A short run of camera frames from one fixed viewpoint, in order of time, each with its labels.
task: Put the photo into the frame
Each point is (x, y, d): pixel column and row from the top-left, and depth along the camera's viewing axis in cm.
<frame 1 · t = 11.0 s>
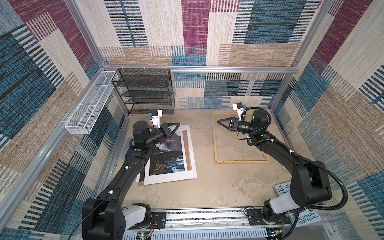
left hand: (180, 123, 72), fingers closed
right hand: (218, 124, 76), fingers open
waterfall bridge photo print: (166, 156, 97), on the table

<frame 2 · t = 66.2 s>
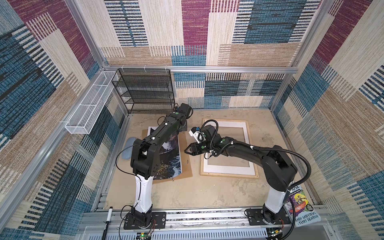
left hand: (179, 125, 94), fingers closed
right hand: (188, 152, 85), fingers open
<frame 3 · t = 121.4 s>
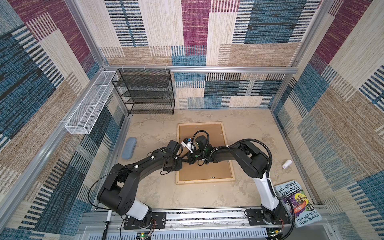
left hand: (180, 165, 90), fingers closed
right hand: (182, 161, 93), fingers closed
small white cylinder: (286, 164, 91), point 3 cm above the table
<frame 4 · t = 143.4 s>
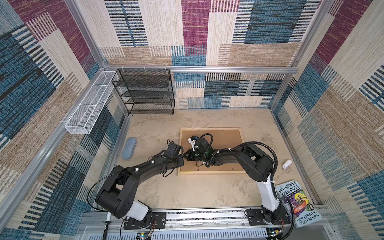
left hand: (181, 159, 91), fingers closed
right hand: (183, 157, 94), fingers closed
